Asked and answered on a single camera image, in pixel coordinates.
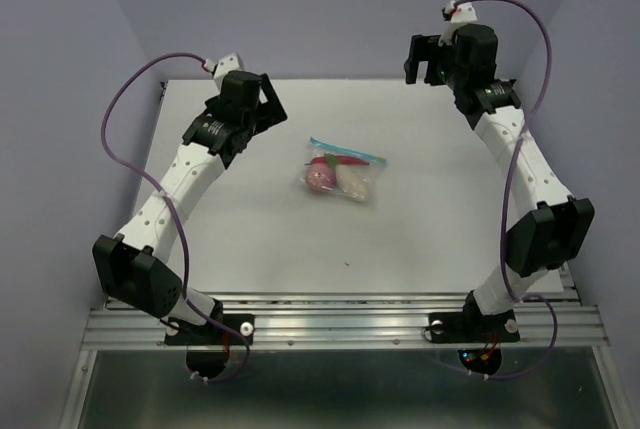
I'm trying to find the red chili pepper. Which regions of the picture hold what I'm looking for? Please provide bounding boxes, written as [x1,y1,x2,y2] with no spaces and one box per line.
[319,153,370,168]

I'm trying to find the purple red onion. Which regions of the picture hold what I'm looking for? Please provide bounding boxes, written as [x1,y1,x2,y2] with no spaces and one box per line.
[305,163,336,192]

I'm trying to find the clear zip top bag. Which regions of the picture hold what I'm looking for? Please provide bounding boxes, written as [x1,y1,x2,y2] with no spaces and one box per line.
[299,137,387,204]

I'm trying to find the white daikon radish with leaves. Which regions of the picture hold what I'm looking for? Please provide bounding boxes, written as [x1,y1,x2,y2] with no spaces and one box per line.
[335,165,369,202]

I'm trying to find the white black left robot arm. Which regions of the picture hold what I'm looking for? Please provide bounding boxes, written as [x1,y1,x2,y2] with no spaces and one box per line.
[92,70,287,343]

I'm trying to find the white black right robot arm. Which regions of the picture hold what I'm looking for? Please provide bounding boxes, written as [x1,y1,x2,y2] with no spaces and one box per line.
[404,23,595,339]

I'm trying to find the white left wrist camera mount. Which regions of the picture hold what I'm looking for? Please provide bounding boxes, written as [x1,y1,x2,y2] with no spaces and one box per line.
[201,53,244,91]

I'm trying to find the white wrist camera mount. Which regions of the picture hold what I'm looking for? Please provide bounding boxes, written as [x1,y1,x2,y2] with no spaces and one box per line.
[201,53,244,91]
[438,1,477,46]

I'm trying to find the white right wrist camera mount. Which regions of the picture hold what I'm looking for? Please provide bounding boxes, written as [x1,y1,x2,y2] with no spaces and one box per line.
[438,1,477,46]

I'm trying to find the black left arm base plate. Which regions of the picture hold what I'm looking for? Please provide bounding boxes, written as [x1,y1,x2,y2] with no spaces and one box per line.
[164,313,255,347]

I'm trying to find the aluminium front frame rails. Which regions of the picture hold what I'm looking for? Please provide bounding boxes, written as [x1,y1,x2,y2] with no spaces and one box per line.
[81,291,609,351]

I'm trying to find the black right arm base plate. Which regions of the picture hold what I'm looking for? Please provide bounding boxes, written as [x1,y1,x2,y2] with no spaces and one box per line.
[426,310,520,345]

